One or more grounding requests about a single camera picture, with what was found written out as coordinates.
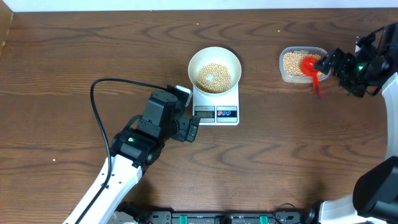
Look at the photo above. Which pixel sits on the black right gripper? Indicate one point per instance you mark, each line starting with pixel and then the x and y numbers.
pixel 340 71

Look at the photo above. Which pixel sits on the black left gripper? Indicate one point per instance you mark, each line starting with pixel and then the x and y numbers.
pixel 181 133

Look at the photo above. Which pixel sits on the red plastic measuring scoop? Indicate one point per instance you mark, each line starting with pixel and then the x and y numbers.
pixel 307 67

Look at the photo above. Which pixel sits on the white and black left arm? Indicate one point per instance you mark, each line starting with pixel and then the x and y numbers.
pixel 133 150

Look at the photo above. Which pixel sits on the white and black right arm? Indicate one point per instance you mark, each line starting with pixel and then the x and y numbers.
pixel 372 69

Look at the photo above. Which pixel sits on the white digital kitchen scale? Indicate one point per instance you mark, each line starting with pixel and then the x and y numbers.
pixel 217 109

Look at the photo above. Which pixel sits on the soybeans in bowl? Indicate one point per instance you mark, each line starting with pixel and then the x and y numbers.
pixel 214 78

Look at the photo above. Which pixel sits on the white ceramic bowl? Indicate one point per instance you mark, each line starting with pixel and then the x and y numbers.
pixel 215 55

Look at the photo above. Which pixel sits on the pile of soybeans in container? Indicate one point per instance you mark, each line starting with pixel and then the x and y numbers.
pixel 292 61

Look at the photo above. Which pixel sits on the clear plastic container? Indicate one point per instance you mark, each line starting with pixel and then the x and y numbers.
pixel 306 50

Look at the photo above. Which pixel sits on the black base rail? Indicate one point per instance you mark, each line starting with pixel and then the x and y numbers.
pixel 165 217

